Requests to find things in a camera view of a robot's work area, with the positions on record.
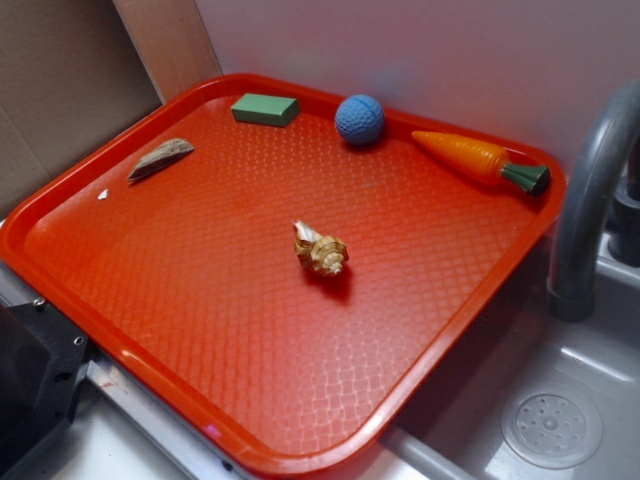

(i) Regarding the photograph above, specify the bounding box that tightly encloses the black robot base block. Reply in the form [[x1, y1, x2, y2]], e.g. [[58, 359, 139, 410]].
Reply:
[[1, 298, 89, 478]]

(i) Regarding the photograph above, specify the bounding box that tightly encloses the tan spiral seashell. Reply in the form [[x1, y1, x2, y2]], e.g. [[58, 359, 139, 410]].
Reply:
[[293, 220, 349, 277]]

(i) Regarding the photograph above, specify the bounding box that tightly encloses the red plastic tray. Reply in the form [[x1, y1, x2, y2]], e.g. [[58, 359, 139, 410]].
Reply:
[[1, 74, 566, 479]]

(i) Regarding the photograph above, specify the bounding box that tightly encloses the blue dimpled ball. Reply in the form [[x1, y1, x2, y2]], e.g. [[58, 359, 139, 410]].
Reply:
[[335, 94, 385, 146]]

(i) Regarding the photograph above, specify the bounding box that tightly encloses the green rectangular block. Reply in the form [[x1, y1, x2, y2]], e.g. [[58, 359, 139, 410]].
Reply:
[[231, 93, 300, 127]]

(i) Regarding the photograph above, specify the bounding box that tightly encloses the orange toy carrot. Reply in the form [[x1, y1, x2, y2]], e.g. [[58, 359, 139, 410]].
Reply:
[[411, 131, 551, 197]]

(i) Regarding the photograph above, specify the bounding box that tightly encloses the grey toy sink basin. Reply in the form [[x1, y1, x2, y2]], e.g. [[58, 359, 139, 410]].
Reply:
[[382, 244, 639, 479]]

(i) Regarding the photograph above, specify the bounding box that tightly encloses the grey curved faucet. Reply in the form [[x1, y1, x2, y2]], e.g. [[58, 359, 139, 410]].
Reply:
[[547, 80, 639, 322]]

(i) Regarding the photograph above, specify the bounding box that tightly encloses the brown cardboard panel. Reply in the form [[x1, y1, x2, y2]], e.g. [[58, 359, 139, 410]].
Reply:
[[1, 1, 221, 215]]

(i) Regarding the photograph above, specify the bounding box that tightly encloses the silver metal rail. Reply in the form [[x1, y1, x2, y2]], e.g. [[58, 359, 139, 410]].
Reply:
[[1, 266, 249, 479]]

